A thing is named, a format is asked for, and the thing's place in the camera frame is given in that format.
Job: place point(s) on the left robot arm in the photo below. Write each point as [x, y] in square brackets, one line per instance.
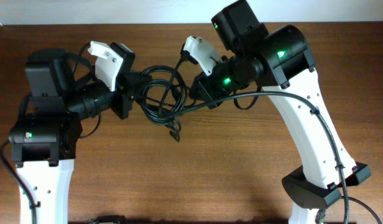
[65, 89]

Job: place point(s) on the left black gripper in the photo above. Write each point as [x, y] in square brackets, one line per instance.
[122, 95]

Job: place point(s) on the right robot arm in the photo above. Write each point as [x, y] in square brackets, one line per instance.
[282, 66]

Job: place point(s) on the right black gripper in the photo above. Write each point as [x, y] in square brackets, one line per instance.
[211, 94]

